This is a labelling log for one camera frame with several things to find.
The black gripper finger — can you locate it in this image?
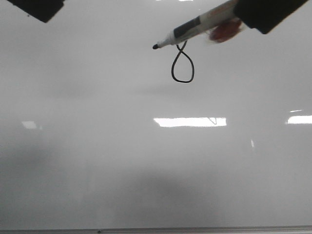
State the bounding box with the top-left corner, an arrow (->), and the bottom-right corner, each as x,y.
8,0 -> 64,23
234,0 -> 307,34

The black whiteboard marker with label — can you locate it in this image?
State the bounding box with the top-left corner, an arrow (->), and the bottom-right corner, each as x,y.
153,0 -> 238,50

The white whiteboard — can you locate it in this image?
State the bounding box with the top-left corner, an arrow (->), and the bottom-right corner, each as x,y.
0,0 -> 312,229

